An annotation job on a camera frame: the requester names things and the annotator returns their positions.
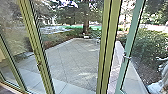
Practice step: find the green framed glass door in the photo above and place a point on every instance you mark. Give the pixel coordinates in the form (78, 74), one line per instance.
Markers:
(110, 43)

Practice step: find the white outdoor bench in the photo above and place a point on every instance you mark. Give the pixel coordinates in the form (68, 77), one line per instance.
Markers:
(86, 36)

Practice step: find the small grey outdoor bench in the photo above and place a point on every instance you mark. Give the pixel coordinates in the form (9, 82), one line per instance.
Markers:
(97, 40)

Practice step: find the large tree trunk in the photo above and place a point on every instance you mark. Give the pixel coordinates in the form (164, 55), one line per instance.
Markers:
(86, 25)

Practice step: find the long low garden hedge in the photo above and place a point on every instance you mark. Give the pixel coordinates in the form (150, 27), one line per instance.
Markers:
(56, 39)

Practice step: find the green garden bush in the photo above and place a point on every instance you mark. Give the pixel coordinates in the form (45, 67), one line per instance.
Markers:
(150, 45)

